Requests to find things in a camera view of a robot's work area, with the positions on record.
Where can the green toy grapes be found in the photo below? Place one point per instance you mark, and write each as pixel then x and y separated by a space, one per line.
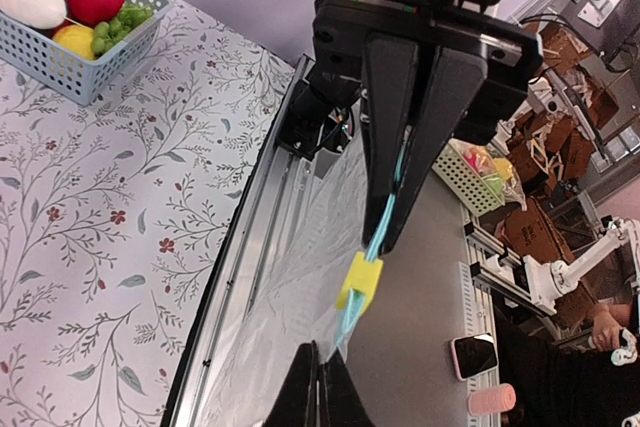
pixel 107 34

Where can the floral table mat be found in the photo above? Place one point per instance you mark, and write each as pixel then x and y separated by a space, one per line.
pixel 112 216

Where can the white toy radish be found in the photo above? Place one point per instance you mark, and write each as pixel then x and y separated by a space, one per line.
pixel 39 14

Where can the pale green perforated basket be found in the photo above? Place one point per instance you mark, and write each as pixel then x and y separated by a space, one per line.
pixel 480 194

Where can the yellow toy lemon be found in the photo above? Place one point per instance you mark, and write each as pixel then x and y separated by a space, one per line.
pixel 77 39

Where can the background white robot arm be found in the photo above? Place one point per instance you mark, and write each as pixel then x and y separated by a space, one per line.
pixel 546 283

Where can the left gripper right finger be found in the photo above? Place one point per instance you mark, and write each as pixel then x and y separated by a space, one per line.
pixel 340 404

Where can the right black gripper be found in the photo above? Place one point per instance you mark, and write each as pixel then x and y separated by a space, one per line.
pixel 478 78

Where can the clear zip top bag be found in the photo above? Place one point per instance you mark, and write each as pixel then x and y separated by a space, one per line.
pixel 297 301

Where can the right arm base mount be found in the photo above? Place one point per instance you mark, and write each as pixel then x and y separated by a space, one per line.
pixel 320 108

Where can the background person hand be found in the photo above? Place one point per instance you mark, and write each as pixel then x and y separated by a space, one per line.
pixel 605 329

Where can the front aluminium rail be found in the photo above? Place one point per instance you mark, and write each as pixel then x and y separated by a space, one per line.
pixel 272 207

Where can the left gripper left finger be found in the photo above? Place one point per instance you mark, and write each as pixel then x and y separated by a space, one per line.
pixel 296 403

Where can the blue plastic basket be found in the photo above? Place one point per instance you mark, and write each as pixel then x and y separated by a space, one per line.
pixel 37 56

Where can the pink smartphone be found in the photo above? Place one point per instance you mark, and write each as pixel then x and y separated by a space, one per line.
pixel 474 355

